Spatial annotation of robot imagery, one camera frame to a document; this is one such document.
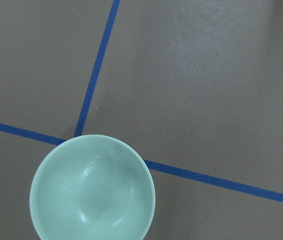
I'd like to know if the green bowl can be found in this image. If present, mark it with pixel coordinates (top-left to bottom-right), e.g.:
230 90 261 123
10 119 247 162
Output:
29 134 156 240

